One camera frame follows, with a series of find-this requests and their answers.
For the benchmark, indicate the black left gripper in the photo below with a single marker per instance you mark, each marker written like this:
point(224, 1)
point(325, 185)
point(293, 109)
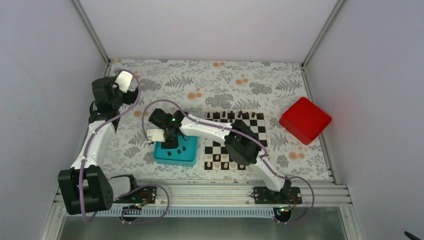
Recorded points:
point(130, 99)

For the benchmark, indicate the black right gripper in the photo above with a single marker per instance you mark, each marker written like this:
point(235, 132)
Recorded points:
point(173, 145)

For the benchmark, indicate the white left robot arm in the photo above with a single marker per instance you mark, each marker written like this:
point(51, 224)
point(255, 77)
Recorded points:
point(84, 186)

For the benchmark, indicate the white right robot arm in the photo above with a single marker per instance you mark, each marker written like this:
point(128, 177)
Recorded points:
point(241, 143)

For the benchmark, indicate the teal plastic tray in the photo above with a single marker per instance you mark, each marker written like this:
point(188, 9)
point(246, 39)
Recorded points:
point(187, 158)

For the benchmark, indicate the floral patterned table mat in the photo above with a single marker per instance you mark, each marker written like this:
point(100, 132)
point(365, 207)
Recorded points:
point(218, 85)

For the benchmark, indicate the black white chessboard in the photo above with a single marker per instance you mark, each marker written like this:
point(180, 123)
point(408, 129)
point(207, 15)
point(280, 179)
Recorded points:
point(210, 147)

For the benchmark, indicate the red plastic box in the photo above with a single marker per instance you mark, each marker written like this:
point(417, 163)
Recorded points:
point(305, 120)

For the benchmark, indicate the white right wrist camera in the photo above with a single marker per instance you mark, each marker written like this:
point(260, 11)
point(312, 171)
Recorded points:
point(155, 135)

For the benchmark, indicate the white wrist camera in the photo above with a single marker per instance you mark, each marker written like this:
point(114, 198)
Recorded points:
point(155, 135)
point(123, 81)

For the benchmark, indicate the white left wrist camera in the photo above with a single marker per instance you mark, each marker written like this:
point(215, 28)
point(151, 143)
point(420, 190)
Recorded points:
point(123, 81)

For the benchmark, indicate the aluminium left corner post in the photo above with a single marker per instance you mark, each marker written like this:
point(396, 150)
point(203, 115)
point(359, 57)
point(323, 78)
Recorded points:
point(91, 30)

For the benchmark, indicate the aluminium corner post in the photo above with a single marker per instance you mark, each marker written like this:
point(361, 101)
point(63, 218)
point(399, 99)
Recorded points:
point(91, 30)
point(325, 28)

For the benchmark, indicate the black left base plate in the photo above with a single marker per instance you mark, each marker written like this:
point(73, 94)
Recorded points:
point(145, 195)

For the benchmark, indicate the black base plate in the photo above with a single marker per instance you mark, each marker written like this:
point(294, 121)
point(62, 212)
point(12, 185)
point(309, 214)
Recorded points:
point(264, 196)
point(145, 195)

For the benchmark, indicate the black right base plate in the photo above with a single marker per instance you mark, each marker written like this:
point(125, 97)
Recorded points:
point(264, 196)

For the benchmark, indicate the aluminium front rail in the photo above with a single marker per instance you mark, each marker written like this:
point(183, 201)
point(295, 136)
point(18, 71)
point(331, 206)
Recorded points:
point(228, 199)

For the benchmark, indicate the aluminium right corner post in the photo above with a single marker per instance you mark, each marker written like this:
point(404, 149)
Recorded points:
point(325, 28)

